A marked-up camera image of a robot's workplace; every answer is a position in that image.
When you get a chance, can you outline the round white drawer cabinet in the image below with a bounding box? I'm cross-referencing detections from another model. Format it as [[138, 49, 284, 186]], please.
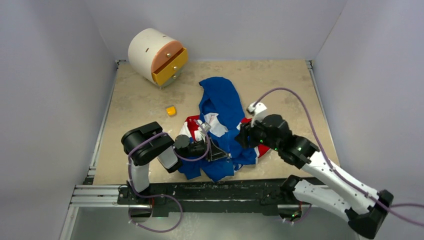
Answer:
[[127, 28, 189, 89]]

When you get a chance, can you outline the blue white red jacket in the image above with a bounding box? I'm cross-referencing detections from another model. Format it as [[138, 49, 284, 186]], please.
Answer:
[[178, 76, 270, 182]]

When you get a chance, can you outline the small yellow grey block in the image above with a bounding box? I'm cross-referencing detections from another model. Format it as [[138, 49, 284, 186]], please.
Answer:
[[165, 105, 177, 117]]

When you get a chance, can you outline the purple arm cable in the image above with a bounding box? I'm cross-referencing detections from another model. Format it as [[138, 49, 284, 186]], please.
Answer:
[[127, 119, 213, 233], [253, 87, 424, 228]]

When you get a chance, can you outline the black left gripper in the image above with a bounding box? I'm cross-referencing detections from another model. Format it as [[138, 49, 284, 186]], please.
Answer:
[[179, 134, 229, 162]]

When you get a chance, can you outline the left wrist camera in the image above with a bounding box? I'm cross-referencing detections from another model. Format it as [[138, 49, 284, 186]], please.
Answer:
[[197, 120, 212, 134]]

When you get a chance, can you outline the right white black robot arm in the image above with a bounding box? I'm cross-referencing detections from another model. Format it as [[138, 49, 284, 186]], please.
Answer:
[[235, 114, 394, 240]]

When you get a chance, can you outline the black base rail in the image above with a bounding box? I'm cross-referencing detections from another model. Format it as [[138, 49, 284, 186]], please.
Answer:
[[117, 178, 316, 218]]

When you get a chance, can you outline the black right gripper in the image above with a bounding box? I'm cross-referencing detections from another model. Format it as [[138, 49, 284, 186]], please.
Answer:
[[234, 114, 281, 152]]

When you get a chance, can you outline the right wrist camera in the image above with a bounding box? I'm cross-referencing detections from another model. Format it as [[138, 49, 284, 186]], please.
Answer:
[[246, 102, 268, 127]]

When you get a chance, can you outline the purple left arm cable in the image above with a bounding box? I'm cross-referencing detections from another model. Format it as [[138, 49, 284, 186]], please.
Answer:
[[127, 119, 213, 233]]

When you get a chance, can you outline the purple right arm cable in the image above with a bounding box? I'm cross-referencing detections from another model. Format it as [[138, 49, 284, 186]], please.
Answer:
[[253, 87, 424, 228]]

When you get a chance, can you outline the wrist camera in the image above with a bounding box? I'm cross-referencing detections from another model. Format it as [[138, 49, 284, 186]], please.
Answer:
[[197, 120, 212, 134], [246, 102, 268, 127]]

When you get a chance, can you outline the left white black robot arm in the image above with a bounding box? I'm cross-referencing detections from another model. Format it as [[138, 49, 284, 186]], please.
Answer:
[[121, 119, 230, 205]]

